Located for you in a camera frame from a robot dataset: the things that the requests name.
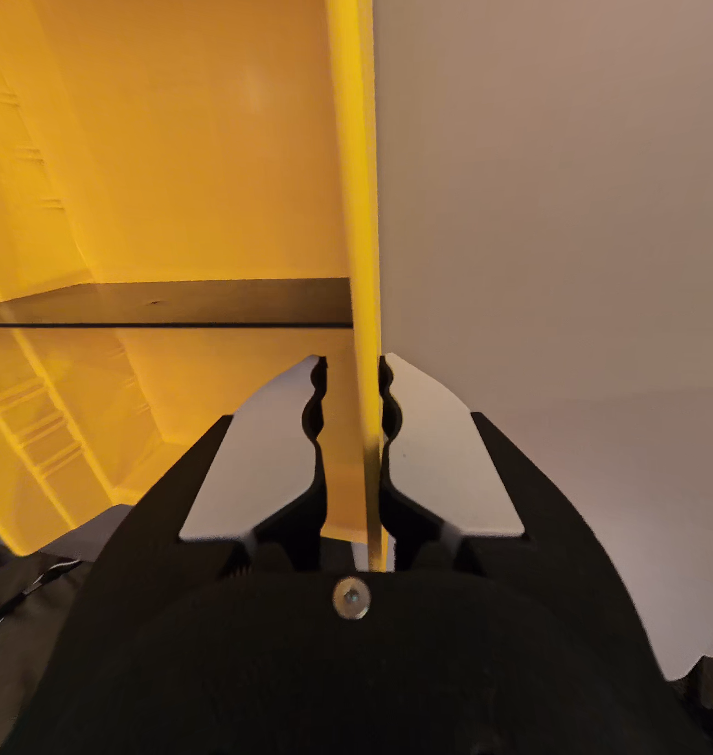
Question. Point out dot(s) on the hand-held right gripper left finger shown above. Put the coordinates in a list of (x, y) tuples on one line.
[(262, 472)]

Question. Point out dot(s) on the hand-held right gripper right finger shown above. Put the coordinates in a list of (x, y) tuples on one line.
[(451, 472)]

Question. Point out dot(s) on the yellow plastic bin with divider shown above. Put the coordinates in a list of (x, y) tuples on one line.
[(185, 147)]

